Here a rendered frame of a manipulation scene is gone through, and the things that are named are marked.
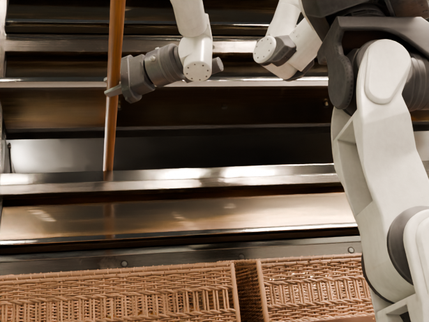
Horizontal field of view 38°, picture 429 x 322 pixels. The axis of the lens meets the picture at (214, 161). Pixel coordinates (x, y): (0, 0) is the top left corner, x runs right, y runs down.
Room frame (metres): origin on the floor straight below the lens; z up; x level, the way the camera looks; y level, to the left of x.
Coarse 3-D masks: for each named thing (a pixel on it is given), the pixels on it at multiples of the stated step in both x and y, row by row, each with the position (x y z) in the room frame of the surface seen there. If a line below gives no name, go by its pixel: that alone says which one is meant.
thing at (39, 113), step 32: (0, 96) 1.64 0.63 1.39; (32, 96) 1.66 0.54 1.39; (64, 96) 1.68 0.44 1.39; (96, 96) 1.70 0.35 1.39; (160, 96) 1.75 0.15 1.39; (192, 96) 1.77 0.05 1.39; (224, 96) 1.80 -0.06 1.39; (256, 96) 1.82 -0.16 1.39; (288, 96) 1.84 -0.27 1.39; (320, 96) 1.87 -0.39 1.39
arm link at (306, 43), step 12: (300, 24) 1.33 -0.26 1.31; (276, 36) 1.36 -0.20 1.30; (288, 36) 1.35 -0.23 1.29; (300, 36) 1.33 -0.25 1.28; (312, 36) 1.32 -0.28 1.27; (264, 48) 1.38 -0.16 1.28; (276, 48) 1.36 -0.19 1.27; (288, 48) 1.34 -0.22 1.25; (300, 48) 1.34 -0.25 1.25; (312, 48) 1.35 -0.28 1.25; (264, 60) 1.38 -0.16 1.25; (276, 60) 1.37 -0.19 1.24; (288, 60) 1.37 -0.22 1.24; (300, 60) 1.37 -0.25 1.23; (312, 60) 1.40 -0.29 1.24; (300, 72) 1.43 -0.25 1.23
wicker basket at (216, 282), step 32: (0, 288) 1.29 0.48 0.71; (32, 288) 1.30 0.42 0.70; (64, 288) 1.31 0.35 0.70; (96, 288) 1.33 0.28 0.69; (128, 288) 1.34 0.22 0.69; (160, 288) 1.36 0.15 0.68; (192, 288) 1.37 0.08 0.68; (224, 288) 1.38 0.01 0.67; (0, 320) 1.50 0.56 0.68; (32, 320) 1.70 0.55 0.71; (64, 320) 1.72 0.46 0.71; (96, 320) 1.32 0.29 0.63; (128, 320) 1.34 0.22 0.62; (160, 320) 1.35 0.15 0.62; (192, 320) 1.37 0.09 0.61; (224, 320) 1.38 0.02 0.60
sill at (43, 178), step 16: (0, 176) 1.74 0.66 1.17; (16, 176) 1.75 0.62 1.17; (32, 176) 1.76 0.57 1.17; (48, 176) 1.77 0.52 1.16; (64, 176) 1.78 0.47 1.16; (80, 176) 1.79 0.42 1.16; (96, 176) 1.80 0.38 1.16; (112, 176) 1.81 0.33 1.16; (128, 176) 1.82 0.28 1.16; (144, 176) 1.83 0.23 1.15; (160, 176) 1.85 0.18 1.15; (176, 176) 1.86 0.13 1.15; (192, 176) 1.87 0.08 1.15; (208, 176) 1.88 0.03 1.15; (224, 176) 1.89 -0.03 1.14; (240, 176) 1.90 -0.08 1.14; (256, 176) 1.91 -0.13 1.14
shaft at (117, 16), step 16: (112, 0) 0.99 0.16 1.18; (112, 16) 1.04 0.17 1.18; (112, 32) 1.09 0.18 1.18; (112, 48) 1.15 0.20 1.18; (112, 64) 1.21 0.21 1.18; (112, 80) 1.28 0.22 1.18; (112, 96) 1.36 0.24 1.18; (112, 112) 1.44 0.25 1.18; (112, 128) 1.53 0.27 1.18; (112, 144) 1.64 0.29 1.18; (112, 160) 1.76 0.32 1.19
